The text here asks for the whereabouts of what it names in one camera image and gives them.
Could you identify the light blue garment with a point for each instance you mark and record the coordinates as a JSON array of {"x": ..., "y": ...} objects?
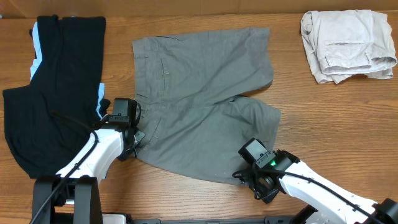
[{"x": 34, "y": 33}]

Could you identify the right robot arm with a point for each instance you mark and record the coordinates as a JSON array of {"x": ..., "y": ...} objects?
[{"x": 273, "y": 172}]

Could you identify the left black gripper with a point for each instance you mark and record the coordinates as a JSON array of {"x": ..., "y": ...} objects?
[{"x": 139, "y": 135}]

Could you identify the folded beige shorts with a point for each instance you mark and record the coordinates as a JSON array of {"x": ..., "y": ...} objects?
[{"x": 341, "y": 44}]

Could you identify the black garment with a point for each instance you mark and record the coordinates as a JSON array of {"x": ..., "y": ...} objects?
[{"x": 66, "y": 81}]

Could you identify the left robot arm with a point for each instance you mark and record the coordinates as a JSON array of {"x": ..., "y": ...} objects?
[{"x": 72, "y": 194}]

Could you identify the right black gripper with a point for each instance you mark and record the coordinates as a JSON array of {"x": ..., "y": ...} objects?
[{"x": 268, "y": 196}]

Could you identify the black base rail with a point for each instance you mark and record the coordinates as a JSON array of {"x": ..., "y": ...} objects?
[{"x": 211, "y": 221}]

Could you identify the grey shorts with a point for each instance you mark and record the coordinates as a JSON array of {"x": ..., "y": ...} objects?
[{"x": 192, "y": 89}]

